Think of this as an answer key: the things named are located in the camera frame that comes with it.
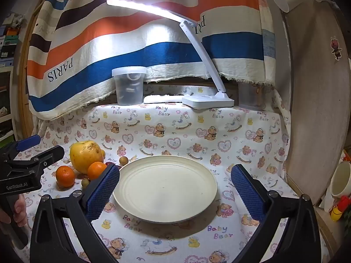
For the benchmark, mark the white desk lamp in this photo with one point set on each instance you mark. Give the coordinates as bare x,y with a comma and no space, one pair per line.
208,101

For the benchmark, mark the yellow and red toy bottle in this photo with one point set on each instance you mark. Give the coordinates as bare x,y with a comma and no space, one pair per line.
338,211

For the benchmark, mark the person's left hand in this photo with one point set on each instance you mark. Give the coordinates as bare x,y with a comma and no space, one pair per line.
19,211

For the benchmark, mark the orange tangerine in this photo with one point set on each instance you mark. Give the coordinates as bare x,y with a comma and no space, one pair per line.
65,176
96,169

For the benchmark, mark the brown longan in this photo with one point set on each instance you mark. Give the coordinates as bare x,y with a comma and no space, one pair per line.
124,160
85,182

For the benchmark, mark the striped blanket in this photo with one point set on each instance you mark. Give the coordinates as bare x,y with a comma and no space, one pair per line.
164,52

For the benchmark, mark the red hawthorn berry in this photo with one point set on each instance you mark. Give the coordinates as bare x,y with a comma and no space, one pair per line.
110,164

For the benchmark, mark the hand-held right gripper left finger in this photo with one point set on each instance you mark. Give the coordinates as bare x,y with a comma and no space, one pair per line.
102,194

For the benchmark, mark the cream round plate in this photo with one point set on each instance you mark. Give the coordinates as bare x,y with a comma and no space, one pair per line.
164,189

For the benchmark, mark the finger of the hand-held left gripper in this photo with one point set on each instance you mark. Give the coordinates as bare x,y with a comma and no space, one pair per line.
52,153
27,142

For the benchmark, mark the cartoon bear sticker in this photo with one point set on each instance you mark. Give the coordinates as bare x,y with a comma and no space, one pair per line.
336,48

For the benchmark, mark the clear lidded plastic container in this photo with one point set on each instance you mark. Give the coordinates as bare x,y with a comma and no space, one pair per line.
129,93

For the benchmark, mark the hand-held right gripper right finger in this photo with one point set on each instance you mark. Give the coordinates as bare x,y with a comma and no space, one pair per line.
248,194

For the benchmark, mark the bear-printed tablecloth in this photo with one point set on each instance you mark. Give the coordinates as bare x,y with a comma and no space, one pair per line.
192,142

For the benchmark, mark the white mug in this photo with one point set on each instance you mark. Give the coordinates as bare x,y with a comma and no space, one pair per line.
341,180

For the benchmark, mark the white power strip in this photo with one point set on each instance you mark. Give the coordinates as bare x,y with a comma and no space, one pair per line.
161,99

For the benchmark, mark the wooden board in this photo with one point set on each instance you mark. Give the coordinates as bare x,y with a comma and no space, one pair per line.
315,101

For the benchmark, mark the large yellow apple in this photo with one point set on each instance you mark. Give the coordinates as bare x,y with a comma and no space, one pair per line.
86,156

